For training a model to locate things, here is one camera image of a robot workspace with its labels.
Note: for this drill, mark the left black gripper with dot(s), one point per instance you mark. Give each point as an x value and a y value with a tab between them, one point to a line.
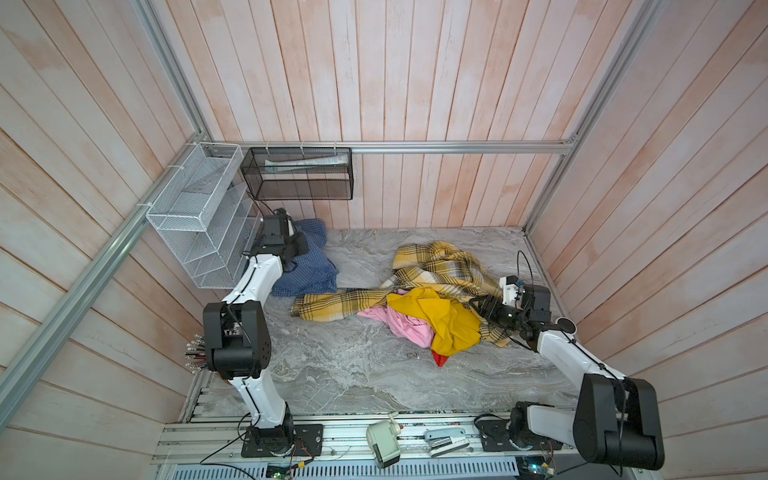
301	246

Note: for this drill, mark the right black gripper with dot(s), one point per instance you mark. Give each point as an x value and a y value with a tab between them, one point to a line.
490	301

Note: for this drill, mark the blue checkered shirt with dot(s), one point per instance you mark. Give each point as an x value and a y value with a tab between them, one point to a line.
310	273

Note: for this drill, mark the yellow plaid cloth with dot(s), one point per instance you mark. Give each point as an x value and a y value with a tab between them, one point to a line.
452	272

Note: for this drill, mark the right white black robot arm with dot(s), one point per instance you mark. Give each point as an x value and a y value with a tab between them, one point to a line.
616	420

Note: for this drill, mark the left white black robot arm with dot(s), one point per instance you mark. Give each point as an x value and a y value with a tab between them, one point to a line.
236	341

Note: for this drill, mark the pink cloth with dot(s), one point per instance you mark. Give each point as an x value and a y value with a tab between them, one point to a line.
416	330

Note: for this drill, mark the red cloth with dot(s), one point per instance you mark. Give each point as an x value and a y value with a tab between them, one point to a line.
440	360

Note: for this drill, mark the black mesh basket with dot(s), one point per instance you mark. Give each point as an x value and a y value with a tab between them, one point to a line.
299	173

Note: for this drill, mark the pink cup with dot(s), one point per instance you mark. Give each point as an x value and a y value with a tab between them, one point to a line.
566	325

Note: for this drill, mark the grey stapler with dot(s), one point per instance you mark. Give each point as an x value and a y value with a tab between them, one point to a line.
446	440

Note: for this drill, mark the red pencil holder with pencils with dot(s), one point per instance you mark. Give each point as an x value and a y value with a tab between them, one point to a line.
195	354

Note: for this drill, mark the white green device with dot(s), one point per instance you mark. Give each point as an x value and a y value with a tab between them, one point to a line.
382	439

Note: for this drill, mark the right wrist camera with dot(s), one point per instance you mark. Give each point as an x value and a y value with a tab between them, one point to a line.
510	290

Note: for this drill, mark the white wire mesh shelf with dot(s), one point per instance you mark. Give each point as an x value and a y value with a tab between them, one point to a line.
204	215

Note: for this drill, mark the horizontal aluminium rail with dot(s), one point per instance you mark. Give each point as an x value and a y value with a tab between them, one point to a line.
412	147

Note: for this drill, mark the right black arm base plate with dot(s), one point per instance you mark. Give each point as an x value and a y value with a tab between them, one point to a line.
495	437

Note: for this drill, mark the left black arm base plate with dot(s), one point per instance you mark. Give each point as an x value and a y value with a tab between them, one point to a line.
306	438

